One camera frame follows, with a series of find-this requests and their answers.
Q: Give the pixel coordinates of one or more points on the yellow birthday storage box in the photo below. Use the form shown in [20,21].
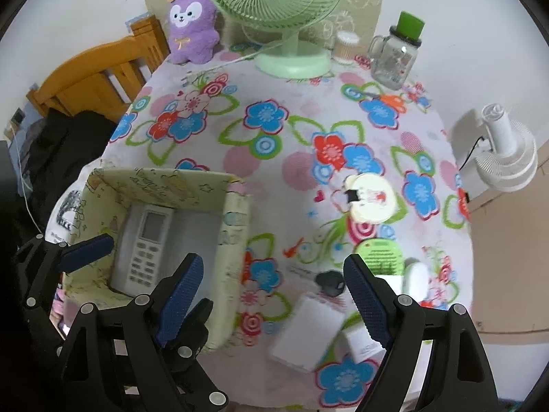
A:
[211,218]

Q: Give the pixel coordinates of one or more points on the cotton swab container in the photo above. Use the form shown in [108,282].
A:
[345,47]

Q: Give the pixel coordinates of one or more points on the black clothing pile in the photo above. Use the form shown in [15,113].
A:
[53,162]

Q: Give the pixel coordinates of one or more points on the white remote control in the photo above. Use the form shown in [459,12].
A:
[140,249]

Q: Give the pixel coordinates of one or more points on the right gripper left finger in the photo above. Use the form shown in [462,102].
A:
[143,356]

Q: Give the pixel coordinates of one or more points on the orange wooden chair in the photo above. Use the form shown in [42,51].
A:
[101,78]

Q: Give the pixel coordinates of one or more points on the glass mug jar green lid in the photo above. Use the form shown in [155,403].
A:
[392,56]

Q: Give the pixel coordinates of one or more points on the orange scissors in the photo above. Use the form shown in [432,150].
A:
[393,101]

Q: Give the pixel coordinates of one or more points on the round cream bear mirror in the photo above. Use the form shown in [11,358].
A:
[370,197]

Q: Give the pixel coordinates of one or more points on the purple plush toy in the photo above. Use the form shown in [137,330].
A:
[191,31]

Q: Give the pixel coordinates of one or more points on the cardboard box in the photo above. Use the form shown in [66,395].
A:
[510,242]

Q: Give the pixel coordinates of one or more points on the green desk fan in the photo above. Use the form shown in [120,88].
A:
[289,57]

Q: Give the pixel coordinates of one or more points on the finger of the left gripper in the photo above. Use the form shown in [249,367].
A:
[39,266]

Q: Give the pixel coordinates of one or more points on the white printed bag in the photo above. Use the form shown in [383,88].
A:
[68,215]

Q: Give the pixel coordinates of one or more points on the floral tablecloth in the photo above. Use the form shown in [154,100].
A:
[294,142]

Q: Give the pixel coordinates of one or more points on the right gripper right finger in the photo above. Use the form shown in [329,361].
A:
[458,375]

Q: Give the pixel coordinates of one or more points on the clear plastic case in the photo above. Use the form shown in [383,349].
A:
[304,339]

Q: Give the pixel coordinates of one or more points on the white round container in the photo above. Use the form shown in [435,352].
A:
[416,280]

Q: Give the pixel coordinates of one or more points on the black key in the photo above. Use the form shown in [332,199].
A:
[331,283]

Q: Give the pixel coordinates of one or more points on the white floor fan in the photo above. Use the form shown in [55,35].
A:
[506,157]

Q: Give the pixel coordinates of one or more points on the white power adapter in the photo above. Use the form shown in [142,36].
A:
[357,337]

